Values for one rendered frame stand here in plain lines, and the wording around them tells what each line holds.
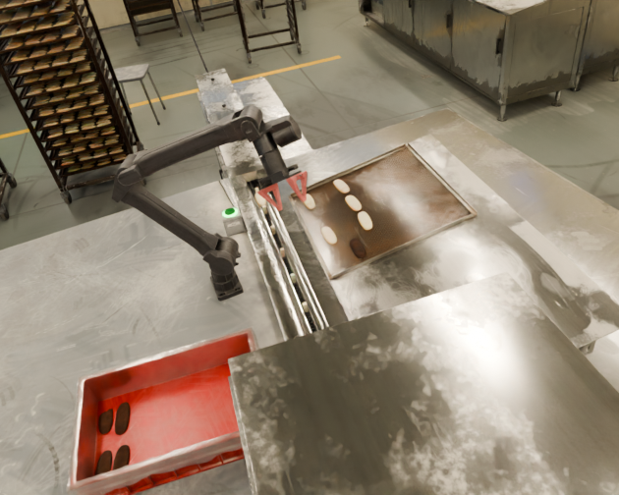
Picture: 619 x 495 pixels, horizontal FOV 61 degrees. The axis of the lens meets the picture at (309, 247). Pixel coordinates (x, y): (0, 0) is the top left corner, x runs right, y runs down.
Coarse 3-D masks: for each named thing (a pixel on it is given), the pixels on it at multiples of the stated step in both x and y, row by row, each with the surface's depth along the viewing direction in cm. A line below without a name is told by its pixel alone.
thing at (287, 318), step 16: (240, 192) 210; (240, 208) 201; (256, 224) 192; (256, 240) 184; (256, 256) 177; (272, 256) 176; (272, 272) 170; (272, 288) 164; (272, 304) 160; (288, 304) 158; (288, 320) 153; (288, 336) 148
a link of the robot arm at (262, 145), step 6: (270, 132) 136; (258, 138) 136; (264, 138) 136; (270, 138) 137; (258, 144) 137; (264, 144) 136; (270, 144) 137; (276, 144) 139; (258, 150) 138; (264, 150) 137; (270, 150) 137; (258, 156) 139; (264, 156) 138
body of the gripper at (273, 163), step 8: (272, 152) 137; (264, 160) 138; (272, 160) 137; (280, 160) 138; (264, 168) 139; (272, 168) 138; (280, 168) 138; (288, 168) 136; (296, 168) 138; (272, 176) 138
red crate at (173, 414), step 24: (168, 384) 145; (192, 384) 144; (216, 384) 143; (144, 408) 140; (168, 408) 139; (192, 408) 138; (216, 408) 137; (96, 432) 136; (144, 432) 134; (168, 432) 133; (192, 432) 132; (216, 432) 131; (96, 456) 131; (144, 456) 129; (216, 456) 122; (240, 456) 125; (144, 480) 121; (168, 480) 122
